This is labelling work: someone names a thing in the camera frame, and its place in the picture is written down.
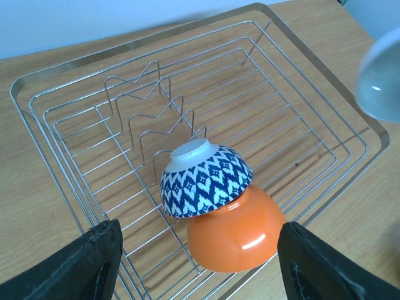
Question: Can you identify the blue patterned bowl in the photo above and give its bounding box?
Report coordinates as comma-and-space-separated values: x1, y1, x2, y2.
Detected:
159, 138, 253, 218

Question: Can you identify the red patterned bowl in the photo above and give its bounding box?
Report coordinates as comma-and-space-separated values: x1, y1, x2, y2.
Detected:
355, 27, 399, 123

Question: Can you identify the wire dish rack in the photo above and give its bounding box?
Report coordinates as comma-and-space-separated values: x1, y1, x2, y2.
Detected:
10, 4, 390, 299

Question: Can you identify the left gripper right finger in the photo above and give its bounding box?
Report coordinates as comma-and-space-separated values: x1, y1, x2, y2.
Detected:
277, 222, 399, 299

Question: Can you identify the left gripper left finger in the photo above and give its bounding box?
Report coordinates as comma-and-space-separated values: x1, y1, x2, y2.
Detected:
1, 219, 123, 299

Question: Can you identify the white bowl orange outside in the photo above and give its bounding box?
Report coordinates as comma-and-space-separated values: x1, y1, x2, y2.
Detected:
187, 184, 286, 273

